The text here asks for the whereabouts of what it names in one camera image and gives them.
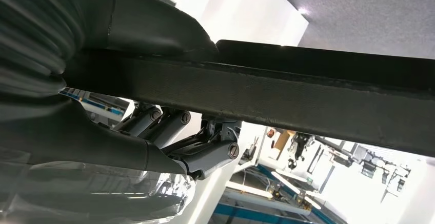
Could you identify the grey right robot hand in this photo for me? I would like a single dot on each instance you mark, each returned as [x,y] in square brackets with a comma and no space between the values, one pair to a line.
[85,137]

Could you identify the white ceiling light tube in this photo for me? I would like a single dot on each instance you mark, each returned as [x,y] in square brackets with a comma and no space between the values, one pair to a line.
[285,181]
[248,189]

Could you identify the black hanging equipment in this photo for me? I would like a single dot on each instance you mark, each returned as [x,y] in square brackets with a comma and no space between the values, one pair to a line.
[299,147]

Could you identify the blue overhead frame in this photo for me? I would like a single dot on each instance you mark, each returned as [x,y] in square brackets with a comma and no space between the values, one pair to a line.
[244,212]

